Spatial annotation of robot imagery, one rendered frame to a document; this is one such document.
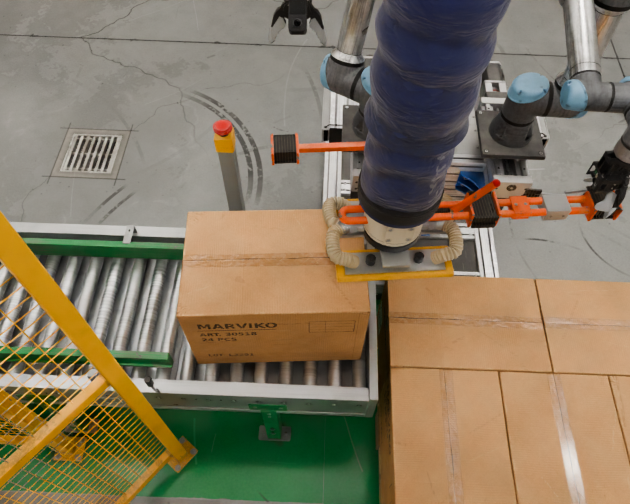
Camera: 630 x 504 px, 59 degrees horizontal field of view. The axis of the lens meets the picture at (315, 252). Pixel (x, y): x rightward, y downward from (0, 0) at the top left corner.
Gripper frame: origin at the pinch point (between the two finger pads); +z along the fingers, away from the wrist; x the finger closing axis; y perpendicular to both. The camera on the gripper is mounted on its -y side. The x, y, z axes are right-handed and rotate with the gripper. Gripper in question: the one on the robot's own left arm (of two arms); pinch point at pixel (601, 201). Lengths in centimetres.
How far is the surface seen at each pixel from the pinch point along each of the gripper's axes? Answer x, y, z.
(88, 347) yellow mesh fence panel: 36, 141, 2
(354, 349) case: 17, 69, 58
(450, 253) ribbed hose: 11.7, 45.2, 5.7
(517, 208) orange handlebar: 2.2, 25.7, -1.3
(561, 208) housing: 2.9, 13.2, -1.5
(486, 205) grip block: 0.8, 34.4, -1.6
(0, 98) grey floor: -193, 269, 124
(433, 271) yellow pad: 14, 49, 11
